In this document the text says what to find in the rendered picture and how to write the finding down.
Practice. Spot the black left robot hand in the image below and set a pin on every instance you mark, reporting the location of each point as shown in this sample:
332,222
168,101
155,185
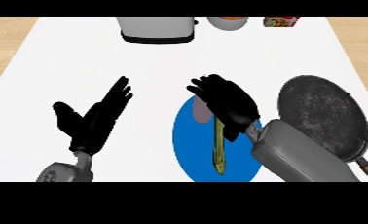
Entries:
94,122

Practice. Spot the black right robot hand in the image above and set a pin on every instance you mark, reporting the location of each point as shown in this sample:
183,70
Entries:
229,104

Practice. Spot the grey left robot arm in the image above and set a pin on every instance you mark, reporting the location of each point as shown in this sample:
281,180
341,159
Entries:
66,171

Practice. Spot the blue round plate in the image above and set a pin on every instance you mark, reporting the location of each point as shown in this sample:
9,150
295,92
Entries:
196,150

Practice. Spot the dark grey frying pan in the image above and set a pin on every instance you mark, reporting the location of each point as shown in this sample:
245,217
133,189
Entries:
320,117

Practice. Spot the white round bowl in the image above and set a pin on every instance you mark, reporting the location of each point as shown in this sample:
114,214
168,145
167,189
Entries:
227,23

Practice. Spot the red printed box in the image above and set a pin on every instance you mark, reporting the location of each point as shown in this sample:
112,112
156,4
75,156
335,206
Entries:
279,21

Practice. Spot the white toaster with black base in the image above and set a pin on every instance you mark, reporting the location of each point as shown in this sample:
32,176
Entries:
155,29

